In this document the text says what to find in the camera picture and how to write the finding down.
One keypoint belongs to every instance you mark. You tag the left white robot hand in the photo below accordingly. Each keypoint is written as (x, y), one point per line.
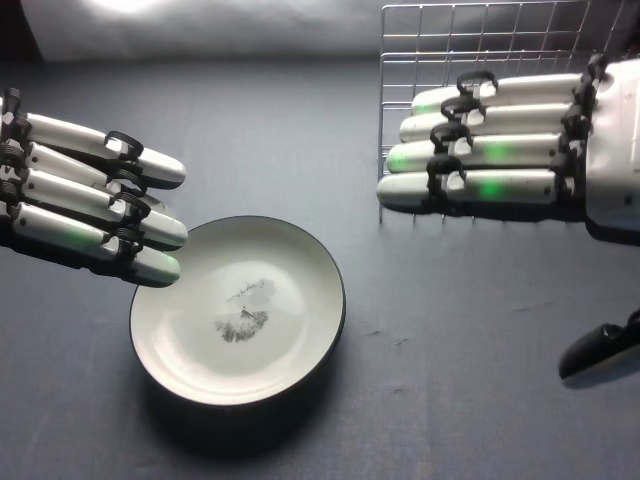
(60, 180)

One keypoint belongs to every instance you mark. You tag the white plate with black rim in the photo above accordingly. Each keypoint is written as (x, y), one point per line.
(240, 350)

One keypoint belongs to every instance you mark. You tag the white backdrop board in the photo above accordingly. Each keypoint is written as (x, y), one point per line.
(250, 30)

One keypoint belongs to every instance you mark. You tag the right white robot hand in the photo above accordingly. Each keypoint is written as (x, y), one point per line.
(520, 150)

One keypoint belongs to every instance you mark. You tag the grey table cloth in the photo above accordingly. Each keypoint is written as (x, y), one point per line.
(450, 350)

